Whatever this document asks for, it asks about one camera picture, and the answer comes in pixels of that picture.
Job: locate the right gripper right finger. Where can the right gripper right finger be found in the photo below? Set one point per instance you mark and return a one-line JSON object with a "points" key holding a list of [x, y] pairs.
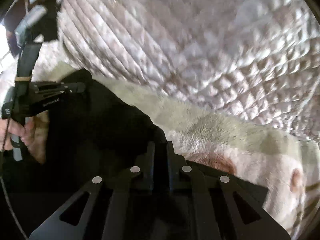
{"points": [[179, 181]]}

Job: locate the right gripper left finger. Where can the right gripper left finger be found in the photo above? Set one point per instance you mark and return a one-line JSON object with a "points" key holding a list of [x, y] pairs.
{"points": [[149, 169]]}

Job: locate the black pants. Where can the black pants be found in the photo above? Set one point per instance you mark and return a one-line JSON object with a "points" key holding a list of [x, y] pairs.
{"points": [[90, 185]]}

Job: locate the person's left hand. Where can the person's left hand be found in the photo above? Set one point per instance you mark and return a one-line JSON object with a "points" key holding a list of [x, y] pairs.
{"points": [[33, 134]]}

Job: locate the floral fleece blanket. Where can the floral fleece blanket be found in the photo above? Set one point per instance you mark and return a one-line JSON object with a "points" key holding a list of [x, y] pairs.
{"points": [[267, 134]]}

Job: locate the grey quilted bedspread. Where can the grey quilted bedspread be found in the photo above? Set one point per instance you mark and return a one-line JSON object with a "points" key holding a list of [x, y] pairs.
{"points": [[255, 59]]}

